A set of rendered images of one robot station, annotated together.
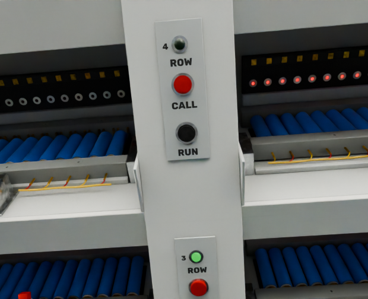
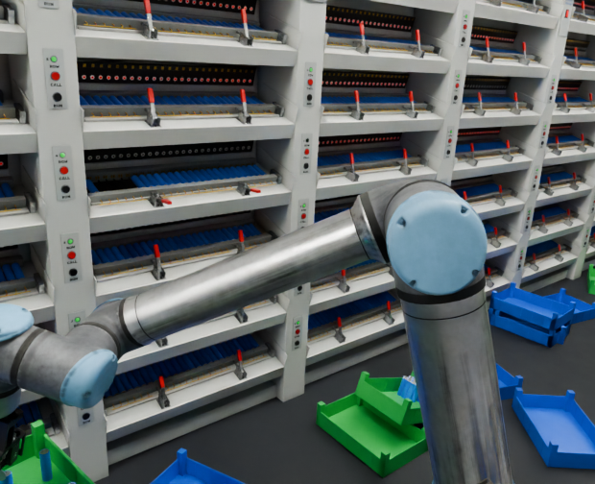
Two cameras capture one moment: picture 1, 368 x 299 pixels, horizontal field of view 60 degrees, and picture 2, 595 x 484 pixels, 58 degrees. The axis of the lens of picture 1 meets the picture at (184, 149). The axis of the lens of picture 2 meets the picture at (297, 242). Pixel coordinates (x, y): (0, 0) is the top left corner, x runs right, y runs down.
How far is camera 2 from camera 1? 1.44 m
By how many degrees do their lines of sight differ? 40
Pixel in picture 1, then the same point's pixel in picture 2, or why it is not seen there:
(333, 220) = (335, 192)
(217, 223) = (309, 194)
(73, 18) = (281, 131)
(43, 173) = (250, 181)
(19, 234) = (255, 201)
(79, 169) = (263, 180)
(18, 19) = (268, 130)
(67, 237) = (268, 202)
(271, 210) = (321, 189)
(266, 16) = (324, 133)
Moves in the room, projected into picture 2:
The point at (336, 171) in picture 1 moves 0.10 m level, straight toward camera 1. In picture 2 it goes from (332, 178) to (342, 184)
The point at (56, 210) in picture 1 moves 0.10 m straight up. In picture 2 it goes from (265, 192) to (266, 158)
